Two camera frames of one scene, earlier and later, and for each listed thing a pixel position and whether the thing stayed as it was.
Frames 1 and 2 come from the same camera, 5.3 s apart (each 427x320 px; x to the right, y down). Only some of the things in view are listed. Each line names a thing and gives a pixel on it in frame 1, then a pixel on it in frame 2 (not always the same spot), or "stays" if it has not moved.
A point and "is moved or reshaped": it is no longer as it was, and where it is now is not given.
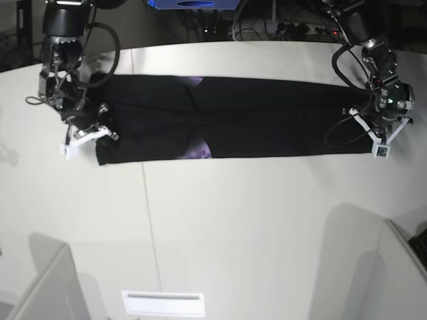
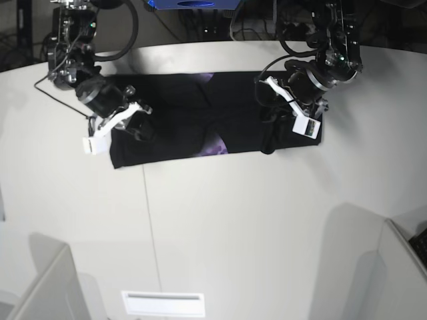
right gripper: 383,135 to 305,91
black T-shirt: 163,117 is moved or reshaped
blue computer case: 195,5 stays
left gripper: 85,119 to 114,105
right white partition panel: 389,283 stays
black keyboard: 419,244 stays
